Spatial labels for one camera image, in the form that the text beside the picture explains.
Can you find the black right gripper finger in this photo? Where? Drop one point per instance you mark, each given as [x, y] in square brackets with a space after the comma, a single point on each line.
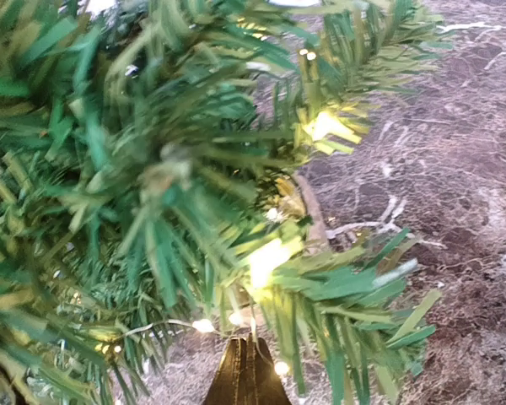
[246, 376]

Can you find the small green christmas tree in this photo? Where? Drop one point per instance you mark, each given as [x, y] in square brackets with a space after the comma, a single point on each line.
[146, 162]

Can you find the beige tree pot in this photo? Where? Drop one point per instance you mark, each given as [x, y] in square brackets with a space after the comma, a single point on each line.
[317, 238]

